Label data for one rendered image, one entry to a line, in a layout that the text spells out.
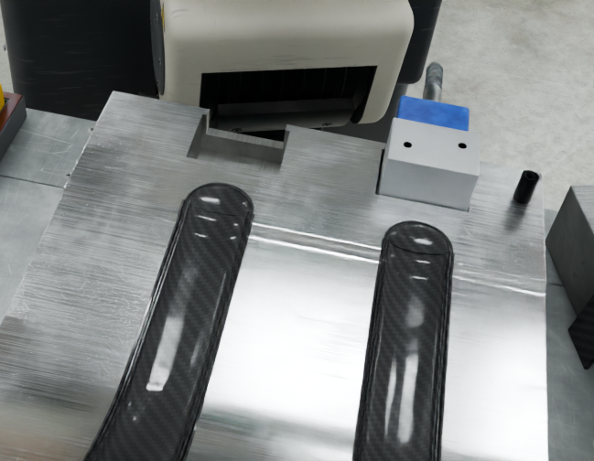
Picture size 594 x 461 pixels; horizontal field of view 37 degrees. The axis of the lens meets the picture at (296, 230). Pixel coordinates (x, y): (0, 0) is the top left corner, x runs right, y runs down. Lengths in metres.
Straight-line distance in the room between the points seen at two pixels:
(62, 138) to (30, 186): 0.05
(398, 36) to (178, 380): 0.48
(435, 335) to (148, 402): 0.14
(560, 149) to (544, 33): 0.45
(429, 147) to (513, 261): 0.08
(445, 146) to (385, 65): 0.35
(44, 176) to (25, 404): 0.25
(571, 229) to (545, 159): 1.41
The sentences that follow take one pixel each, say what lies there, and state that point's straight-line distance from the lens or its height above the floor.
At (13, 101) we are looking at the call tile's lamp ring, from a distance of 0.66.
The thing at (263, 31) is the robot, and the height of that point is 0.79.
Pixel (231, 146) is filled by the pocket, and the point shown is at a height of 0.87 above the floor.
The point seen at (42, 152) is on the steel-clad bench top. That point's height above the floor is 0.80.
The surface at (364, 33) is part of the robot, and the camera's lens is 0.81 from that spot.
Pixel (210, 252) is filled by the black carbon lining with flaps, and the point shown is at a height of 0.88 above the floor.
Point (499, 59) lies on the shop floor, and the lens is 2.25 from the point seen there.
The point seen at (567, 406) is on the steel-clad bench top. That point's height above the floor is 0.80.
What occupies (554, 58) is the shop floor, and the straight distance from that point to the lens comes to 2.32.
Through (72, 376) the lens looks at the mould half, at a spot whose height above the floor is 0.88.
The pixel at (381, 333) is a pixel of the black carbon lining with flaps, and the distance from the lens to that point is 0.44.
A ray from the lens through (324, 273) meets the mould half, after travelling 0.46.
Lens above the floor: 1.23
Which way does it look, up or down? 46 degrees down
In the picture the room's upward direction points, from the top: 9 degrees clockwise
